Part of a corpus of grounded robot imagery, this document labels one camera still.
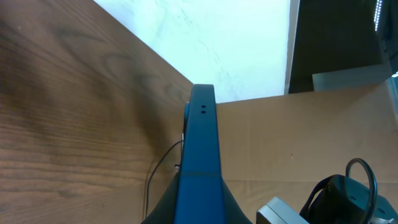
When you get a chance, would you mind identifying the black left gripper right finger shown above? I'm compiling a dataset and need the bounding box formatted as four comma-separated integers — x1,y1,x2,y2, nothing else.
223,182,252,224

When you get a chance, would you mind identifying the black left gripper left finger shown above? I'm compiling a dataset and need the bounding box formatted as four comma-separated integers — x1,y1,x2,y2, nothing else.
141,172,180,224

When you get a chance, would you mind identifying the blue screen Galaxy smartphone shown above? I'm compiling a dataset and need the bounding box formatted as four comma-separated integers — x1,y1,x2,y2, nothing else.
173,84,226,224

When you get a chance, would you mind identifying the black USB charging cable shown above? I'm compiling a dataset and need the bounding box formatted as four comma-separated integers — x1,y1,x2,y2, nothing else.
144,139,185,218

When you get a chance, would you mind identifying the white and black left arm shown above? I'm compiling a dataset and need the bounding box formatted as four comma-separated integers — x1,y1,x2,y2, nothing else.
142,172,397,224

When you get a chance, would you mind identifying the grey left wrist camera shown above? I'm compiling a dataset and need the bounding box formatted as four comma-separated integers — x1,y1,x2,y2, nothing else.
256,197,308,224

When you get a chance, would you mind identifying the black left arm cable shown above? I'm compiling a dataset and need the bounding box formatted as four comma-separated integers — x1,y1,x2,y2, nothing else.
345,157,379,224

